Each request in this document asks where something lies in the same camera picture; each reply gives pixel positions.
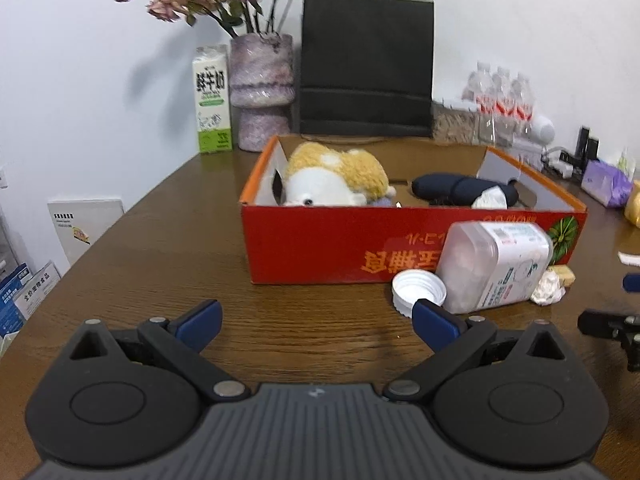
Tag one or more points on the small yellowish item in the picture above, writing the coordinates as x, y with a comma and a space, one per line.
566, 275

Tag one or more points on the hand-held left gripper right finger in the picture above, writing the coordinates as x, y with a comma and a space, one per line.
435, 322

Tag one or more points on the white round device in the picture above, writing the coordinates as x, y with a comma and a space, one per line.
544, 129

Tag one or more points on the white printed box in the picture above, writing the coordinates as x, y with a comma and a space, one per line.
40, 290

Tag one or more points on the white green milk carton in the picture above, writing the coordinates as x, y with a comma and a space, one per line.
212, 100

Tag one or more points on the plush hamster toy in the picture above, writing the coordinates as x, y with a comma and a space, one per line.
325, 180

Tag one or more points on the purple marbled vase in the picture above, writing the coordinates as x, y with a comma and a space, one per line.
260, 85

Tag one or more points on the black upright object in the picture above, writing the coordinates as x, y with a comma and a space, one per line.
586, 147

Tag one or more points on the navy zip pouch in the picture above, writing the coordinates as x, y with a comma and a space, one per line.
450, 187

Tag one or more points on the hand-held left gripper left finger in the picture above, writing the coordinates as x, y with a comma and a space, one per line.
200, 321

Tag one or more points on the black paper bag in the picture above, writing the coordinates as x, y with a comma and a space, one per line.
365, 60

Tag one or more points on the crumpled white paper ball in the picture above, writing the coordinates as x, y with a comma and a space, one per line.
547, 290

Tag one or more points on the white tissue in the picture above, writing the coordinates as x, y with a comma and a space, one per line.
492, 199

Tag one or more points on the white power strip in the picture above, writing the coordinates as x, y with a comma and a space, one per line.
562, 165

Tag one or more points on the clear water bottle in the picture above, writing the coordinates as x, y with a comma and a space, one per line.
501, 90
479, 85
522, 97

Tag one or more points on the white wall outlet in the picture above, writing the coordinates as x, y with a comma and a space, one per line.
3, 176

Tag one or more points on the purple tissue pack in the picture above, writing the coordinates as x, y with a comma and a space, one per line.
605, 185

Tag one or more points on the translucent wipes canister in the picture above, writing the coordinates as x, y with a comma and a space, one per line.
500, 265

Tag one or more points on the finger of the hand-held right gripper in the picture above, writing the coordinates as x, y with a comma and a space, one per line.
602, 324
632, 282

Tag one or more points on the red cardboard box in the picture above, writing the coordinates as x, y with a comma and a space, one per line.
310, 245

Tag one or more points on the large white ribbed lid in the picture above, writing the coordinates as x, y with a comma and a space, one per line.
417, 287

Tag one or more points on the clear jar of seeds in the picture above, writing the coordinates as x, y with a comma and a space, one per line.
452, 127

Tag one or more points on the blue and white box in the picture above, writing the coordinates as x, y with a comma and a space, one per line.
12, 305

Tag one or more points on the white tin box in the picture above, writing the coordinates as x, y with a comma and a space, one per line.
527, 152

